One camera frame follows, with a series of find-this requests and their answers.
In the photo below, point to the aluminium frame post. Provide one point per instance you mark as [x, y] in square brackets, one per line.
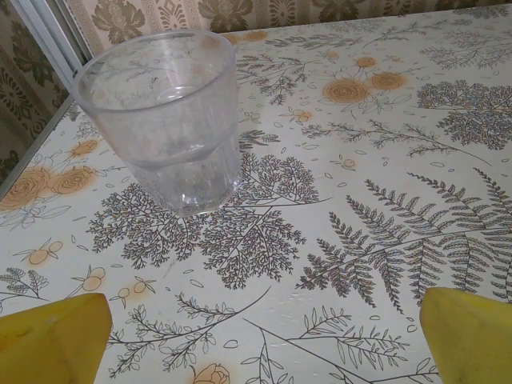
[56, 24]

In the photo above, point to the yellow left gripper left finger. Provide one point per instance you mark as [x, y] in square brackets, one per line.
[52, 344]

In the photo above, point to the aluminium table side rail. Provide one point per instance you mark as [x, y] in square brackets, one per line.
[47, 133]

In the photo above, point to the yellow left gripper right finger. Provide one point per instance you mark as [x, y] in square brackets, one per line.
[476, 340]

